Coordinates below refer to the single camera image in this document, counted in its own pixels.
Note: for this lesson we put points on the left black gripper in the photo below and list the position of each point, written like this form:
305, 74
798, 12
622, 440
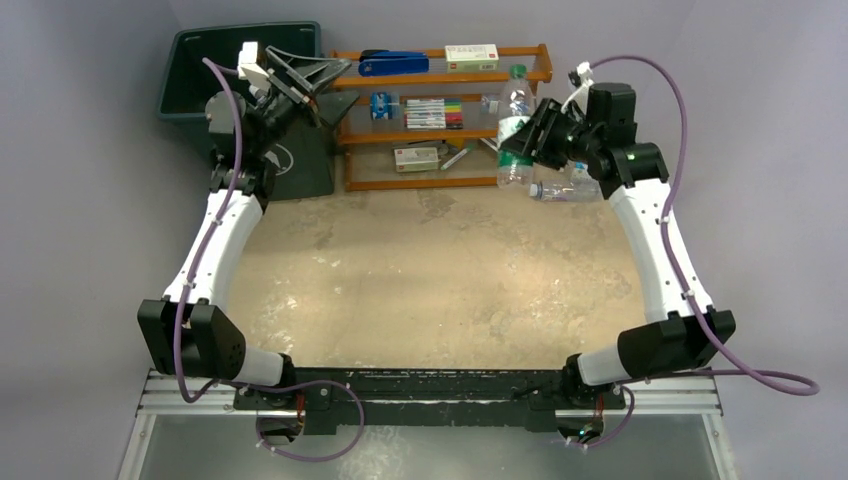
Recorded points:
306, 76

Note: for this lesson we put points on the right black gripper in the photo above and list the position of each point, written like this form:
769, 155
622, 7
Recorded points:
542, 132

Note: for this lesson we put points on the green white label bottle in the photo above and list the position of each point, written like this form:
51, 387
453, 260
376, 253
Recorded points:
516, 104

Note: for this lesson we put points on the clear bottle white cap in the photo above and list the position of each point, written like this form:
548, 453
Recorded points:
572, 192

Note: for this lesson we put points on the white blue label bottle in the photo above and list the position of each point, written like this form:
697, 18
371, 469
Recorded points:
579, 173

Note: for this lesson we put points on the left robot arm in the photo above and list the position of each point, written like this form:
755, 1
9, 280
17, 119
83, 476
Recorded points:
187, 331

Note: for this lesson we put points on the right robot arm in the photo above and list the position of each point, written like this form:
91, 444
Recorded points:
682, 328

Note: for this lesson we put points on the dark green trash bin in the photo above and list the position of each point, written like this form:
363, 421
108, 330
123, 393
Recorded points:
307, 154

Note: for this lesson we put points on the white black small box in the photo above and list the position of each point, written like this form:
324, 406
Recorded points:
491, 144

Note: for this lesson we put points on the clear plastic box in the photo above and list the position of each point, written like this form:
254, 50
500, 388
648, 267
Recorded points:
489, 106

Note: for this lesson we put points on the green white marker pen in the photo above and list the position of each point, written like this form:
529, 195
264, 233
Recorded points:
455, 158

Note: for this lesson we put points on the blue stapler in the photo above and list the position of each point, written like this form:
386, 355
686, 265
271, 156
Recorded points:
381, 62

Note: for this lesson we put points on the blue white tape dispenser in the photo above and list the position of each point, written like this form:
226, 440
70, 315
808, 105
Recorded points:
382, 105

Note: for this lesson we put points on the pack of coloured markers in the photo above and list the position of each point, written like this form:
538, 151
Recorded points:
433, 114

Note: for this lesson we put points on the orange wooden shelf rack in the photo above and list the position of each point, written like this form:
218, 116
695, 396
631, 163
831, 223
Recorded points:
368, 144

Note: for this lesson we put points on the white green box top shelf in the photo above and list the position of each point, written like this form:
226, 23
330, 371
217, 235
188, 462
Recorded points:
478, 58

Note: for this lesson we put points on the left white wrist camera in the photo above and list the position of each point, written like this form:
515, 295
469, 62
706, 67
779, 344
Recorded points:
250, 70

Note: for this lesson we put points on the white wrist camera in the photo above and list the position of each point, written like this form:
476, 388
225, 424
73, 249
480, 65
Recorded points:
581, 79
250, 70

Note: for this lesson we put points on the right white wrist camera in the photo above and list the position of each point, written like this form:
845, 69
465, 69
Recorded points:
581, 79

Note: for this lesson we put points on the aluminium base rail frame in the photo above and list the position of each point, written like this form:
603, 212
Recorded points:
370, 423

